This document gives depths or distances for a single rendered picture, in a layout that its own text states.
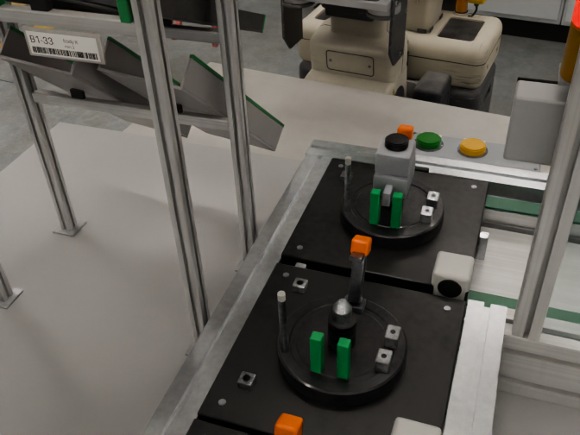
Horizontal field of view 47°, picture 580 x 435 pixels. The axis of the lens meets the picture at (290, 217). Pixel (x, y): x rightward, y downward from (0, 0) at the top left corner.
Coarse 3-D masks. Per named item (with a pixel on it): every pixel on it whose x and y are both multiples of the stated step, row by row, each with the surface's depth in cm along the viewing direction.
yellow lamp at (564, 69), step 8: (576, 32) 57; (568, 40) 59; (576, 40) 57; (568, 48) 59; (576, 48) 58; (568, 56) 59; (576, 56) 58; (568, 64) 59; (560, 72) 61; (568, 72) 59; (568, 80) 60
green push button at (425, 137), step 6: (426, 132) 109; (432, 132) 109; (420, 138) 108; (426, 138) 108; (432, 138) 107; (438, 138) 107; (420, 144) 107; (426, 144) 106; (432, 144) 106; (438, 144) 107
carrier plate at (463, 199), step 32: (320, 192) 97; (448, 192) 96; (480, 192) 96; (320, 224) 91; (448, 224) 90; (480, 224) 90; (288, 256) 87; (320, 256) 86; (384, 256) 86; (416, 256) 86; (416, 288) 83
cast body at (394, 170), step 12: (384, 144) 86; (396, 144) 84; (408, 144) 85; (384, 156) 84; (396, 156) 83; (408, 156) 83; (384, 168) 85; (396, 168) 84; (408, 168) 84; (384, 180) 85; (396, 180) 85; (408, 180) 85; (384, 192) 84; (384, 204) 85
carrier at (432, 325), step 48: (288, 288) 82; (336, 288) 82; (384, 288) 81; (240, 336) 76; (288, 336) 73; (336, 336) 70; (384, 336) 71; (432, 336) 75; (288, 384) 71; (336, 384) 68; (384, 384) 68; (432, 384) 70; (336, 432) 66; (384, 432) 66; (432, 432) 63
